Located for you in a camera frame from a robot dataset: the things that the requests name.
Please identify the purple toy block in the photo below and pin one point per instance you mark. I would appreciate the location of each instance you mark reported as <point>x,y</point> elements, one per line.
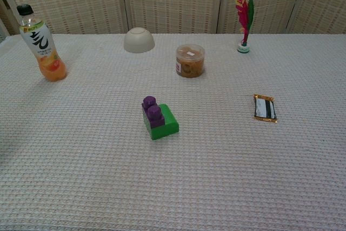
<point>153,114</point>

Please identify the green toy block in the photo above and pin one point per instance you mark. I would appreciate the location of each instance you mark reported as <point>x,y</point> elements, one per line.
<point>166,126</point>

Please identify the upturned cream bowl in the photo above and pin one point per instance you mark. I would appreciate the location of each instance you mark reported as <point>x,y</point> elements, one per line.
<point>139,40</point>

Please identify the white woven tablecloth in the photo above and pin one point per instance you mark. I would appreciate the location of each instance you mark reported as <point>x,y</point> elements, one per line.
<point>173,174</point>

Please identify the black gold snack wrapper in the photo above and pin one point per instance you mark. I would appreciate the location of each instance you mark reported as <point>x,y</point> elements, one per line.
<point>265,108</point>

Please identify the woven folding screen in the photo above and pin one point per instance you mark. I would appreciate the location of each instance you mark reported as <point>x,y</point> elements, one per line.
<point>173,1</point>

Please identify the colourful feather shuttlecock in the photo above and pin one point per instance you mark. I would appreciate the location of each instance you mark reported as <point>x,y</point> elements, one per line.
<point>244,14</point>

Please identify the orange drink bottle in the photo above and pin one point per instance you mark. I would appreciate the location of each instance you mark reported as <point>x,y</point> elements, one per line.
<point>40,41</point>

